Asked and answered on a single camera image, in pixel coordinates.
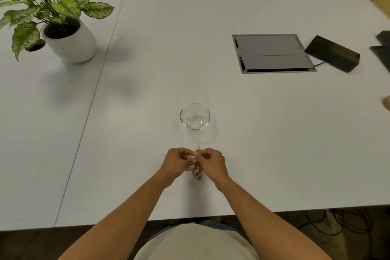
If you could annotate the person's left fingers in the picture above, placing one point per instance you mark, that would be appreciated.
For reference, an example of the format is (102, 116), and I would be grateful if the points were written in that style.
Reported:
(186, 156)

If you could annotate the white ceramic plant pot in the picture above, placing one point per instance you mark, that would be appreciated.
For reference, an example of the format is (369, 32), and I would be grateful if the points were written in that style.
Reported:
(71, 42)

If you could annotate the person's beige shirt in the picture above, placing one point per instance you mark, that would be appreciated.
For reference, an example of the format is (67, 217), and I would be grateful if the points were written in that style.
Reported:
(196, 243)

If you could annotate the person's right fingers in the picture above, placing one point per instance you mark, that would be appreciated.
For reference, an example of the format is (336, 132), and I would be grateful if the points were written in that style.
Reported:
(203, 156)

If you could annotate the person's left hand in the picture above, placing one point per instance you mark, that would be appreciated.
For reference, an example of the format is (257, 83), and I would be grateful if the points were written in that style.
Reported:
(173, 163)

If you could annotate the small clear snack packet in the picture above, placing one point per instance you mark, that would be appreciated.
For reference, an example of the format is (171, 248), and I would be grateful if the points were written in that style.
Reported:
(196, 171)

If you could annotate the dark flat device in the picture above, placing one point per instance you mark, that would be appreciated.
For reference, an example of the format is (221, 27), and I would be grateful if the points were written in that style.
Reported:
(382, 48)

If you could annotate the green spotted leafy plant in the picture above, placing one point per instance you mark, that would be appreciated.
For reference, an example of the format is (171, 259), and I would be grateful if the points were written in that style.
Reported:
(36, 4)

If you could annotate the person's right hand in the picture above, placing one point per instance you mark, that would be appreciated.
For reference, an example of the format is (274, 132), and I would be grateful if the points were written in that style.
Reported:
(214, 167)

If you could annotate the small clear glass bowl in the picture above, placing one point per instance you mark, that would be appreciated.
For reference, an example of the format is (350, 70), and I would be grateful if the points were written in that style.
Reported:
(195, 116)

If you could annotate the black flat power adapter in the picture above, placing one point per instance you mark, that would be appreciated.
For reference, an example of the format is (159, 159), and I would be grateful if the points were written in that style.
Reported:
(332, 53)

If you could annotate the person's left forearm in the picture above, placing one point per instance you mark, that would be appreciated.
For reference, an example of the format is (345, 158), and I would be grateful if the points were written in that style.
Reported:
(118, 223)

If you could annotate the person's right forearm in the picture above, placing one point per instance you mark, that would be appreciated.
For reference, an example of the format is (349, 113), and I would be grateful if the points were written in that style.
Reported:
(268, 223)

